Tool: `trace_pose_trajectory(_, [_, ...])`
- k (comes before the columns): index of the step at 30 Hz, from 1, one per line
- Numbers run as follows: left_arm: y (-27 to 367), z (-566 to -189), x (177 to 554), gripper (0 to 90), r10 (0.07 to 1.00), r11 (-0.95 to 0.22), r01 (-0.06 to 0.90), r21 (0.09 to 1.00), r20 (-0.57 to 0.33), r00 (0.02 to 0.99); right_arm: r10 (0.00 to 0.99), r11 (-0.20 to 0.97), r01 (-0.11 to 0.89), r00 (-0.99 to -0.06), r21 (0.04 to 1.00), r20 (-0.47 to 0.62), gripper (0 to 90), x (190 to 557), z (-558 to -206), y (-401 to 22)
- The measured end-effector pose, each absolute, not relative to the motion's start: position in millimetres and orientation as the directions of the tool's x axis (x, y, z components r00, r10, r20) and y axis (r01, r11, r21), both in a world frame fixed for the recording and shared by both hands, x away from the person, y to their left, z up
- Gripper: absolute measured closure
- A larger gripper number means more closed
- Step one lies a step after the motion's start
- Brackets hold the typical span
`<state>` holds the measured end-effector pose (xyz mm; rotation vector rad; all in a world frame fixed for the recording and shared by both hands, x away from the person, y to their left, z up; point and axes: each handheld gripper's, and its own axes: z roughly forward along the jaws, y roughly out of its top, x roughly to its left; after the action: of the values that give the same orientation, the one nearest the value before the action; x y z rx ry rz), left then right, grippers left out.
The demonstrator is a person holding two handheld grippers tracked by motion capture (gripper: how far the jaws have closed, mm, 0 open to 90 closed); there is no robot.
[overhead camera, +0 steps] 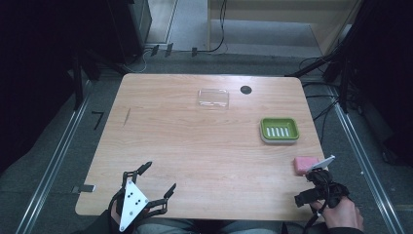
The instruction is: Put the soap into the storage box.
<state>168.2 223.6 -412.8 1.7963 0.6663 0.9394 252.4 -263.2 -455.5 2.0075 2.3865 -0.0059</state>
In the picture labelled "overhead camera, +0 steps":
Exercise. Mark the metal floor rail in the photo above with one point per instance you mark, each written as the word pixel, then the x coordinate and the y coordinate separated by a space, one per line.
pixel 53 162
pixel 367 165

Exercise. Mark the light wooden platform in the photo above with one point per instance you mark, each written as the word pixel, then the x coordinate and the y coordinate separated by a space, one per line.
pixel 279 22

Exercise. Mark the person's left hand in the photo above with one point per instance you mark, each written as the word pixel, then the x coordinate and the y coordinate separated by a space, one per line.
pixel 115 215

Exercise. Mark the pink soap bar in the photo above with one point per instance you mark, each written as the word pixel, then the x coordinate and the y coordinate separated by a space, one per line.
pixel 303 164

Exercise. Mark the dark cabinet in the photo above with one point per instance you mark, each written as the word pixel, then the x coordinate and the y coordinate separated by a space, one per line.
pixel 130 29

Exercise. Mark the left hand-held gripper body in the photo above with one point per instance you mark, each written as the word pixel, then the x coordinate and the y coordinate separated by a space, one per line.
pixel 132 202

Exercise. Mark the black tripod stand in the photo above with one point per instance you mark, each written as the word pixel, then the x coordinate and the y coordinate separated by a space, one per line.
pixel 328 60

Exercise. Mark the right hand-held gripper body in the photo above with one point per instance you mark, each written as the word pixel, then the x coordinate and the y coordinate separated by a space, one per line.
pixel 322 191

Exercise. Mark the green soap dish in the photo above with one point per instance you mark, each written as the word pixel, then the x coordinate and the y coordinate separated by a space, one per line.
pixel 279 130

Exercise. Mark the person's right hand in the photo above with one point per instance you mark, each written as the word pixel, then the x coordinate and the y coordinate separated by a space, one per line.
pixel 342 215

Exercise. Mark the black metal stand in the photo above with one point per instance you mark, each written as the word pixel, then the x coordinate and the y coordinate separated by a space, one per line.
pixel 78 81

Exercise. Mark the black round table grommet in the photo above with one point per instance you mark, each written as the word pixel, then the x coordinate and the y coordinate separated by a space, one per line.
pixel 245 89

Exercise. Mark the grey tape strip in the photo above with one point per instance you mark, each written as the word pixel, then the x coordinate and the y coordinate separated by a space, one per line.
pixel 84 188

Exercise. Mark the black angled floor tape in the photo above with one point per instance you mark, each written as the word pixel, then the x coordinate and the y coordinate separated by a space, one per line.
pixel 97 119

